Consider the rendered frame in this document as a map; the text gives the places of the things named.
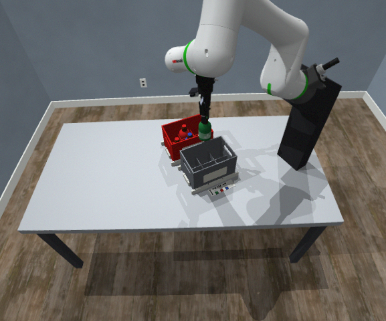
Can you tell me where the green bottle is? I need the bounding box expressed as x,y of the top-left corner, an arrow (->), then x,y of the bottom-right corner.
199,118 -> 211,141

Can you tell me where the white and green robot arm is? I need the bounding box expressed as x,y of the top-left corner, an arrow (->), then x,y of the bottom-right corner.
165,0 -> 339,104

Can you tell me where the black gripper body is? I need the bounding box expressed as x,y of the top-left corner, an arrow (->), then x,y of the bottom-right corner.
198,85 -> 213,102

